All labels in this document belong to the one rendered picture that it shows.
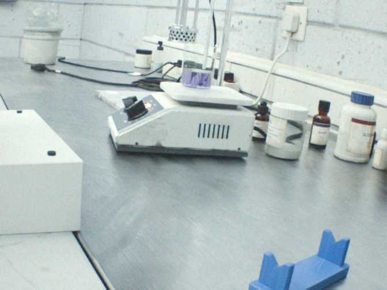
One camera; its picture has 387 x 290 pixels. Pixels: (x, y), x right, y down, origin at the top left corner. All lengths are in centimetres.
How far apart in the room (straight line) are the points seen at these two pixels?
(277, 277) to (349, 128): 50
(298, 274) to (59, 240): 20
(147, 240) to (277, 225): 14
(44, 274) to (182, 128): 38
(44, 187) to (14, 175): 3
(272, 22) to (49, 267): 106
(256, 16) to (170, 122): 76
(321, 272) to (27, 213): 25
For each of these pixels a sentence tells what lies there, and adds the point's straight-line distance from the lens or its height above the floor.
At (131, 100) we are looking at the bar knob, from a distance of 76.
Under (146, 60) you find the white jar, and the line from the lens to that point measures 178.
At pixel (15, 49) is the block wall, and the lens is 305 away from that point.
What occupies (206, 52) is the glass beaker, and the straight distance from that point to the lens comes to 74.
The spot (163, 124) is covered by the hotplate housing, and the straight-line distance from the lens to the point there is 69.
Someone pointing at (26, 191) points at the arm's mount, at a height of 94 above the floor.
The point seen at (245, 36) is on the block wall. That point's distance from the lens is 144.
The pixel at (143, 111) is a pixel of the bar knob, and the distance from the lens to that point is 71.
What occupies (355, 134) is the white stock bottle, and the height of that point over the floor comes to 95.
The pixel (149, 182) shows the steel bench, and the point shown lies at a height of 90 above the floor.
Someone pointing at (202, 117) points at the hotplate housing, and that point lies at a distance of 70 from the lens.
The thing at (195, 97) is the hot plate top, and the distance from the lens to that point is 70.
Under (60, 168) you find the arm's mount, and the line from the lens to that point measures 42.
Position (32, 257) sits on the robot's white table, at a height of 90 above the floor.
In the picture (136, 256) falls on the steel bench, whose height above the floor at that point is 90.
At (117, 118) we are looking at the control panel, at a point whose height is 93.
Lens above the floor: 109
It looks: 14 degrees down
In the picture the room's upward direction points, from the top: 7 degrees clockwise
